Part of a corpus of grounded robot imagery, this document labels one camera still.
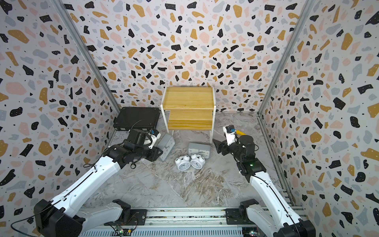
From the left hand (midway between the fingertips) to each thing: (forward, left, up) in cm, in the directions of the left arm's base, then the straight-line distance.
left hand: (160, 150), depth 78 cm
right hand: (+4, -32, +6) cm, 32 cm away
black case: (+42, +29, -20) cm, 55 cm away
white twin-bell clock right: (-1, -20, -11) cm, 22 cm away
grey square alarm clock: (+4, -3, +1) cm, 5 cm away
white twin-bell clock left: (-2, -11, -11) cm, 16 cm away
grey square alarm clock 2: (+7, -23, -12) cm, 27 cm away
